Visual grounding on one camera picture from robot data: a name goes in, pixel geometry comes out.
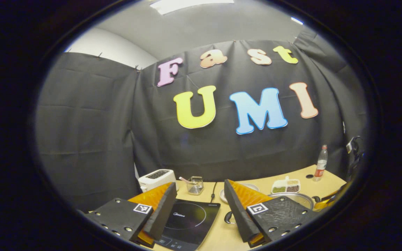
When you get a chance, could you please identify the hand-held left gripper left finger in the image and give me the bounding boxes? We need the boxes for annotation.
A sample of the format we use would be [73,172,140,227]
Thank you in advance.
[84,182,178,248]

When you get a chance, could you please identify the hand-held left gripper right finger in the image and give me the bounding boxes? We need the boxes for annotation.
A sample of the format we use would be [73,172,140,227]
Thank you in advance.
[224,180,322,249]

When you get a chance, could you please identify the black induction cooktop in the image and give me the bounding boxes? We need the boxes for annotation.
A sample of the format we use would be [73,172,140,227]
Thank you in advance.
[154,199,221,251]

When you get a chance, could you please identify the steel pot with black handles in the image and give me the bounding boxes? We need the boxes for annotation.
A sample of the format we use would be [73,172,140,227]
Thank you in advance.
[224,192,322,225]

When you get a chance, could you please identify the round white plate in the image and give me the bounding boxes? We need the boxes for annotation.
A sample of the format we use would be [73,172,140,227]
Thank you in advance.
[219,183,259,203]

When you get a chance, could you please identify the white toaster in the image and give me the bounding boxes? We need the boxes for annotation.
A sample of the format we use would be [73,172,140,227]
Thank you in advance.
[138,169,179,192]

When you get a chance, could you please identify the clear bottle with red label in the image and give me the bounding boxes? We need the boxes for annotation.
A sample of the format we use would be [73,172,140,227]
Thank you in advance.
[313,145,328,182]

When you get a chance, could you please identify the white divided dish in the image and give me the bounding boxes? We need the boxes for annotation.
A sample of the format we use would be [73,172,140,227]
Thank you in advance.
[271,176,301,194]

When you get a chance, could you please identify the black backdrop cloth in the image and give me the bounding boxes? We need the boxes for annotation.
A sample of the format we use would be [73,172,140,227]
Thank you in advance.
[35,30,369,211]

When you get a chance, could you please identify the long ceiling light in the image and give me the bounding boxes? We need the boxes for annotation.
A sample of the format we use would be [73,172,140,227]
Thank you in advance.
[150,0,235,15]

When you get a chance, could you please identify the metal wire mesh holder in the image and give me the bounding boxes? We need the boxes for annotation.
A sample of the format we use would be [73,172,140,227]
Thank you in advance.
[186,176,204,195]

